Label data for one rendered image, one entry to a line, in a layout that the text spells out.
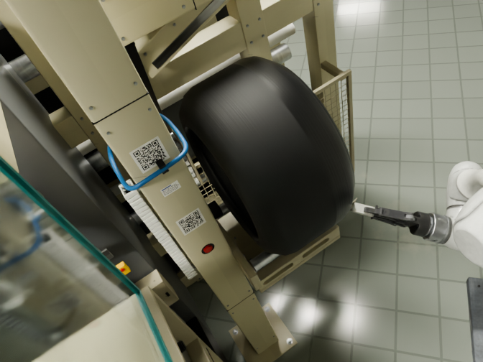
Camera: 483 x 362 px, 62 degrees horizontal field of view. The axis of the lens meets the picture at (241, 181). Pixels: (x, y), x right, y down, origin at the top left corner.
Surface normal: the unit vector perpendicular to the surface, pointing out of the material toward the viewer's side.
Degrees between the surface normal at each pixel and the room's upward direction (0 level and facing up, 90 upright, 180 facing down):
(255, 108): 18
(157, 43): 90
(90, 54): 90
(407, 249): 0
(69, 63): 90
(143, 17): 90
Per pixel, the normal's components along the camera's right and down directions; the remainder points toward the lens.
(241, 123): -0.03, -0.35
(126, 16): 0.51, 0.59
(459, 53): -0.24, -0.61
